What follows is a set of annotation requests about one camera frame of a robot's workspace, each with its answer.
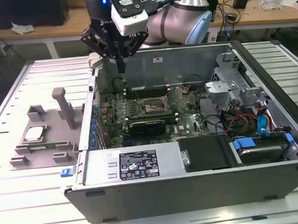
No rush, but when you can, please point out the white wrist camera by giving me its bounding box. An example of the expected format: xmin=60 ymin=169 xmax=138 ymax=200
xmin=109 ymin=0 xmax=150 ymax=37

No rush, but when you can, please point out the green motherboard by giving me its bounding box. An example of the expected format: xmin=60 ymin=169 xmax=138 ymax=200
xmin=97 ymin=85 xmax=211 ymax=149

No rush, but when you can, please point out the blue flat data wire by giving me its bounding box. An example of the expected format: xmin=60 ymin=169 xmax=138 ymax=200
xmin=257 ymin=110 xmax=273 ymax=137

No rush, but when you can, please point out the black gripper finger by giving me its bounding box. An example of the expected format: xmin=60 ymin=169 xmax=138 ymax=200
xmin=80 ymin=27 xmax=122 ymax=75
xmin=119 ymin=31 xmax=150 ymax=73

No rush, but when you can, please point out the green RAM stick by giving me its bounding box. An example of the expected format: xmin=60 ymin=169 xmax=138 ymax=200
xmin=27 ymin=142 xmax=68 ymax=151
xmin=127 ymin=113 xmax=178 ymax=124

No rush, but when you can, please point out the clear plastic bag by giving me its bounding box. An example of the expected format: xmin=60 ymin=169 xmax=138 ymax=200
xmin=259 ymin=0 xmax=284 ymax=11

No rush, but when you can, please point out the hard disk in blue carrier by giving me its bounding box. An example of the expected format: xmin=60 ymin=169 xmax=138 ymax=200
xmin=231 ymin=132 xmax=297 ymax=166

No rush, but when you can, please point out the small black box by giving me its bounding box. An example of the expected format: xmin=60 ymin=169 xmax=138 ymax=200
xmin=233 ymin=0 xmax=249 ymax=9

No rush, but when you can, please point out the crumpled white paper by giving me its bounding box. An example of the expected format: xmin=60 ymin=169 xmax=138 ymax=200
xmin=10 ymin=21 xmax=35 ymax=36

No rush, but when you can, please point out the black graphics card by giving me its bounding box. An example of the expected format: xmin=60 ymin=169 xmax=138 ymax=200
xmin=127 ymin=118 xmax=168 ymax=138

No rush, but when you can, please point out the grey parts rack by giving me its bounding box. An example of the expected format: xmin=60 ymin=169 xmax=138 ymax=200
xmin=4 ymin=86 xmax=89 ymax=171

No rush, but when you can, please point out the silver CPU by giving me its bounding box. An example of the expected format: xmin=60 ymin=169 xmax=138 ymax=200
xmin=23 ymin=126 xmax=47 ymax=143

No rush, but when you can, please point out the blue plastic clip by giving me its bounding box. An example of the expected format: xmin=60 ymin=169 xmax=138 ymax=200
xmin=60 ymin=167 xmax=73 ymax=178

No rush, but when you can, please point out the black camera cable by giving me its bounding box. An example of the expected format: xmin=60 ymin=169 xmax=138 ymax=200
xmin=145 ymin=0 xmax=184 ymax=16

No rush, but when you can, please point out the metal socket cover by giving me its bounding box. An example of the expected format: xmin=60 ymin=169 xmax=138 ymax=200
xmin=162 ymin=86 xmax=189 ymax=111

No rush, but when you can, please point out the wooden desk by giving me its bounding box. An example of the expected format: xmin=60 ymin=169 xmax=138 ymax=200
xmin=0 ymin=0 xmax=298 ymax=47

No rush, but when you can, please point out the coloured power wire bundle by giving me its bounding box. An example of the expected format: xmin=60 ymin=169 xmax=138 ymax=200
xmin=224 ymin=112 xmax=260 ymax=136

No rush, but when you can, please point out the silver power supply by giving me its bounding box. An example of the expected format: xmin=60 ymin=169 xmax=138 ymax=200
xmin=80 ymin=140 xmax=187 ymax=186

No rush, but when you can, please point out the CPU socket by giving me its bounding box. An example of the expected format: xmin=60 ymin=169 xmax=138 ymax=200
xmin=138 ymin=96 xmax=172 ymax=116

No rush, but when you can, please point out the black plastic shroud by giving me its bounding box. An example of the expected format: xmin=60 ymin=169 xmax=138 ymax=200
xmin=176 ymin=134 xmax=234 ymax=173

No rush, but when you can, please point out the metal drive cage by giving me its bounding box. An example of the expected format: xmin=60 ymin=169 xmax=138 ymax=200
xmin=203 ymin=50 xmax=269 ymax=115

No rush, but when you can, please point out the open PC case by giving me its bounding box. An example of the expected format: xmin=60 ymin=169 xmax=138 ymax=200
xmin=56 ymin=37 xmax=298 ymax=224

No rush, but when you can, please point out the thick black wire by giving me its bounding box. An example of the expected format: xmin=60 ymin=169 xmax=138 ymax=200
xmin=196 ymin=86 xmax=231 ymax=137

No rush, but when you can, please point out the black computer tower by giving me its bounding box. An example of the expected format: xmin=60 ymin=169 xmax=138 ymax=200
xmin=0 ymin=0 xmax=70 ymax=30

